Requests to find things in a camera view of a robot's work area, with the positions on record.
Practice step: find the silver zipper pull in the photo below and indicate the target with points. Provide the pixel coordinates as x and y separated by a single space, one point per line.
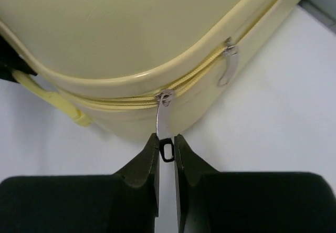
163 133
231 55

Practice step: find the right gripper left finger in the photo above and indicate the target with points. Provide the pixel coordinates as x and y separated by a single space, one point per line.
125 201

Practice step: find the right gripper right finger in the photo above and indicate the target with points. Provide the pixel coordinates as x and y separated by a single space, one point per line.
209 200

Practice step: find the cream yellow hard-shell suitcase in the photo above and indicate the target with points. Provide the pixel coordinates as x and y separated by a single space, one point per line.
103 61

